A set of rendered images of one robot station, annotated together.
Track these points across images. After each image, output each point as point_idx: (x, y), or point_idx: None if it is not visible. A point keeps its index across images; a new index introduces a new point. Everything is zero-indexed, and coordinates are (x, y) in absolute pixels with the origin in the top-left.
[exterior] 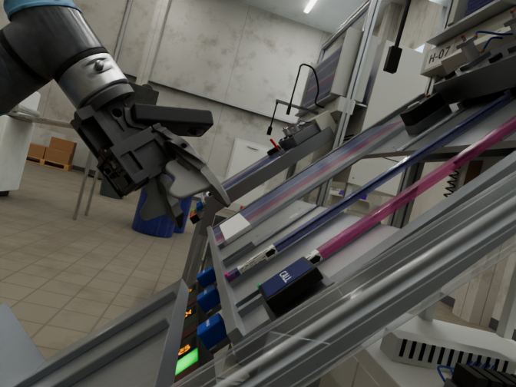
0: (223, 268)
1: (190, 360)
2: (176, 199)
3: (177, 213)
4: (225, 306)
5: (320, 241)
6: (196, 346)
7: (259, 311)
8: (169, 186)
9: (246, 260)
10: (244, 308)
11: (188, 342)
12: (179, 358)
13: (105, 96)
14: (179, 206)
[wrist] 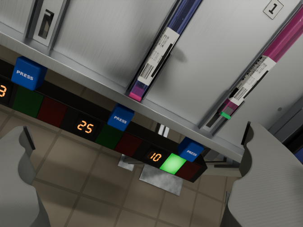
0: (99, 79)
1: (178, 161)
2: (23, 161)
3: (28, 144)
4: (216, 148)
5: (245, 15)
6: (167, 152)
7: (229, 126)
8: (45, 214)
9: (146, 66)
10: (218, 132)
11: (151, 152)
12: (160, 162)
13: None
14: (20, 142)
